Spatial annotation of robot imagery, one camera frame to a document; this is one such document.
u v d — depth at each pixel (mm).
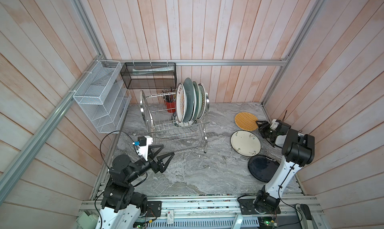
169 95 817
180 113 804
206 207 761
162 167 547
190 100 670
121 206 460
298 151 528
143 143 538
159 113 1144
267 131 928
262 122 955
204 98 665
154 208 733
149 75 1042
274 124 947
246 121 1088
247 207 730
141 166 544
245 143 960
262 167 879
